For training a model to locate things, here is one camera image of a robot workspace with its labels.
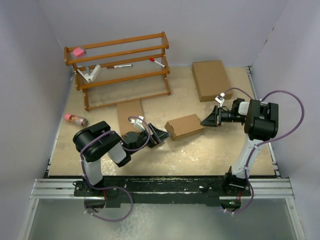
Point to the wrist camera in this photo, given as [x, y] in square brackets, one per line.
[220, 99]
[139, 124]

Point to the white eraser brush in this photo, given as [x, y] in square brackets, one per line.
[90, 75]

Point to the black capped white marker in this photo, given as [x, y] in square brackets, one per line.
[119, 66]

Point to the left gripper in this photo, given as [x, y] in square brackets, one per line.
[158, 135]

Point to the red capped marker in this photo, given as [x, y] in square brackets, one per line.
[157, 62]

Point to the pink eraser block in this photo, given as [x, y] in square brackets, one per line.
[79, 52]

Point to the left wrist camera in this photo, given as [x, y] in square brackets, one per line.
[139, 124]

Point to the small pink capped bottle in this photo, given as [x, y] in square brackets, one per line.
[76, 120]

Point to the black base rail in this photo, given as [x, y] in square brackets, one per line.
[113, 191]

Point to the wooden rack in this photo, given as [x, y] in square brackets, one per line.
[144, 80]

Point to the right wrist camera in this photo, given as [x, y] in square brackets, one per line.
[220, 99]

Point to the small closed cardboard box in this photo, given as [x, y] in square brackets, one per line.
[126, 110]

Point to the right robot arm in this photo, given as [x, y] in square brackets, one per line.
[261, 124]

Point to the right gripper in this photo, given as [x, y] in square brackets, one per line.
[215, 118]

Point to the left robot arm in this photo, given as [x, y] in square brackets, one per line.
[97, 140]

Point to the large closed cardboard box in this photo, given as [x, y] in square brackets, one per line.
[210, 79]

